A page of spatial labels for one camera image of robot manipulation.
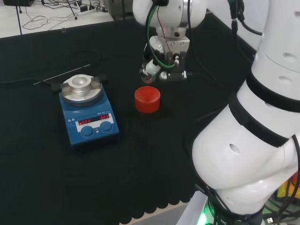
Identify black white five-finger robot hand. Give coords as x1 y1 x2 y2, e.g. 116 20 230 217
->
140 35 194 83

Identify clear round-bottom glass flask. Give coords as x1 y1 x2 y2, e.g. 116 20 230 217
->
140 69 157 84

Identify heater with blue base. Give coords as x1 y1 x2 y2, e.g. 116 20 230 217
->
50 74 120 147

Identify white power strip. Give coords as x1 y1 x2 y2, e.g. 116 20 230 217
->
74 6 109 16

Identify black tripod leg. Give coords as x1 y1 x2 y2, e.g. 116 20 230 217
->
66 0 78 20

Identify thin metal probe rod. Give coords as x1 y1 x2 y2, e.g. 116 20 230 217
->
33 64 91 85

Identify black bench cloth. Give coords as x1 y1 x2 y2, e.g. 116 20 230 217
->
0 11 258 225

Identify green cable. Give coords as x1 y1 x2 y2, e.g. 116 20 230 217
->
145 4 176 69

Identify red ribbed flask ring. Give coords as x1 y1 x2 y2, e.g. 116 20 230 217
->
134 86 161 114

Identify black probe cable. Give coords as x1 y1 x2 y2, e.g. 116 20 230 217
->
0 48 106 85

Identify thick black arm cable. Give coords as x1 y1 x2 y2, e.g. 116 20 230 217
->
229 0 263 36

